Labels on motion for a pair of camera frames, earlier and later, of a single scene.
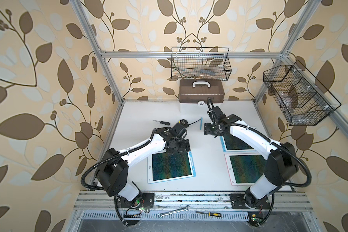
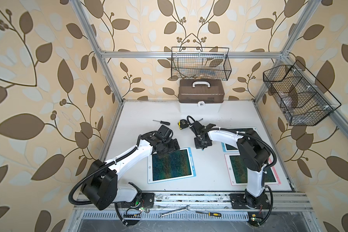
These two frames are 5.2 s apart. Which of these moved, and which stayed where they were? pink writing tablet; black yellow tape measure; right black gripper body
Moved: right black gripper body
Stayed: black yellow tape measure; pink writing tablet
